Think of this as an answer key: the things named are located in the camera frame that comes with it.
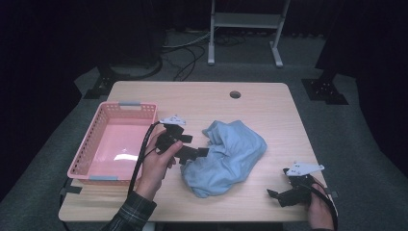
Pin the pink plastic basket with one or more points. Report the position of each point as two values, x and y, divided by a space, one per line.
112 144

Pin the person's left hand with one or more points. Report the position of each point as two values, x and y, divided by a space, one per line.
154 170

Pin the light blue cloth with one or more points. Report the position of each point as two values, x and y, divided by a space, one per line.
229 157

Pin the black stand base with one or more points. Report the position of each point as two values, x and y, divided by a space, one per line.
324 91
104 84

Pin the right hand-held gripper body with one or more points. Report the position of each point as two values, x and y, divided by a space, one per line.
298 194

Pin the person's right hand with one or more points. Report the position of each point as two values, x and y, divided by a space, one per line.
320 215

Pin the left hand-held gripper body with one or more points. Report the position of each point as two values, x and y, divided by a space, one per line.
171 133

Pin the white metal stand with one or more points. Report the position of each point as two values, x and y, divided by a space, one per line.
245 20

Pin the black tape strip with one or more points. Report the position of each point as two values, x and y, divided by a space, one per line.
71 190

